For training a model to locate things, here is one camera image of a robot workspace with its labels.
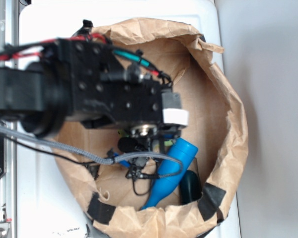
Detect green plush frog toy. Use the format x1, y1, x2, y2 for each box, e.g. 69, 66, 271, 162
118, 129, 175, 146

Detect red black twisted wires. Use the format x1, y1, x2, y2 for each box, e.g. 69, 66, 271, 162
0, 33, 112, 66

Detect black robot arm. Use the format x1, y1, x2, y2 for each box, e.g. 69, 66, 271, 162
0, 36, 189, 138

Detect black gripper finger with white pad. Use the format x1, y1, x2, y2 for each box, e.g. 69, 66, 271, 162
162, 92, 189, 128

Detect blue plastic bottle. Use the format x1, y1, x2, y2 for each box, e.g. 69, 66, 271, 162
141, 138, 198, 210

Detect grey braided cable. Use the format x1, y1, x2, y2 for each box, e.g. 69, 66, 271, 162
0, 123, 184, 179

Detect aluminium frame rail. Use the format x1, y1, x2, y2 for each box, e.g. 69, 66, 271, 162
0, 0, 19, 238

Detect dark teal scraper tool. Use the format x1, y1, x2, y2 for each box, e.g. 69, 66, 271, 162
179, 165, 202, 205

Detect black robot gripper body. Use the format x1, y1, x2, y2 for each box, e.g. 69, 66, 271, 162
41, 39, 163, 128

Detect brown paper lined bin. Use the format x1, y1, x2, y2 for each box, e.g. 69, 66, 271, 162
56, 18, 248, 238

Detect white plastic tote lid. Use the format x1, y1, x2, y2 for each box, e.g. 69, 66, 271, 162
16, 0, 242, 238

